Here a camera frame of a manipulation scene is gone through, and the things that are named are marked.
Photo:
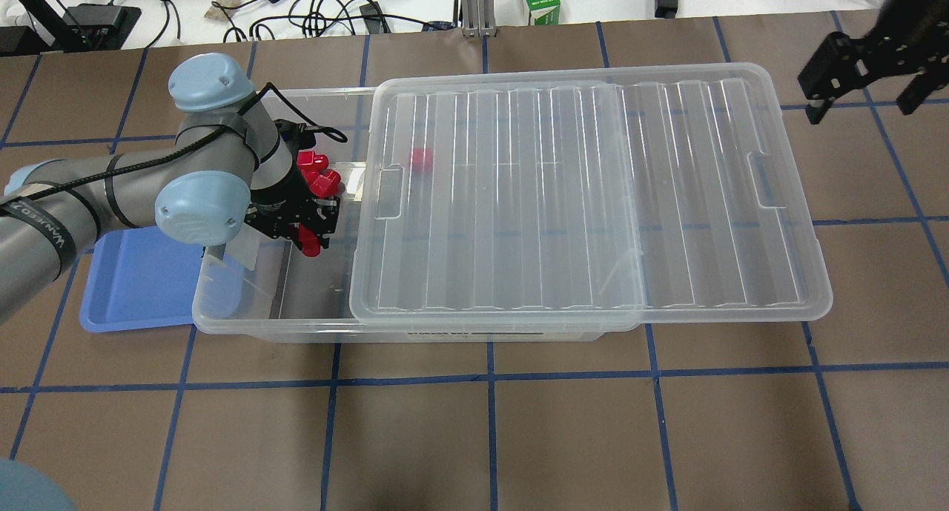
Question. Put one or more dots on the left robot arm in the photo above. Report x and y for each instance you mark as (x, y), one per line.
(234, 138)

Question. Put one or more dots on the clear plastic storage box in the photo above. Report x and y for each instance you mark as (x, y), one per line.
(524, 231)

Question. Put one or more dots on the clear plastic box lid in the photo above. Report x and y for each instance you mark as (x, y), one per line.
(725, 231)

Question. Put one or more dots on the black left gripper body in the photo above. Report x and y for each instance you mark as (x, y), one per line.
(285, 206)

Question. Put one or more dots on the red block under lid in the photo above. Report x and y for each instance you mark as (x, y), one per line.
(421, 160)

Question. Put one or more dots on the aluminium frame post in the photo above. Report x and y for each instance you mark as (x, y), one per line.
(475, 18)

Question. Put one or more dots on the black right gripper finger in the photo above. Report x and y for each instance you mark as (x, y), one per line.
(835, 69)
(919, 89)

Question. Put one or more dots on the blue plastic tray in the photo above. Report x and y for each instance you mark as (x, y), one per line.
(140, 279)

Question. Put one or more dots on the red block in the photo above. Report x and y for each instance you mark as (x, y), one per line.
(309, 161)
(421, 160)
(324, 185)
(309, 244)

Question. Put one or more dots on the red block in box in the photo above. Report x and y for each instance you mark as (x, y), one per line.
(324, 185)
(309, 161)

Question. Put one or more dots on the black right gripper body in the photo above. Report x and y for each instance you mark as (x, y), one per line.
(901, 53)

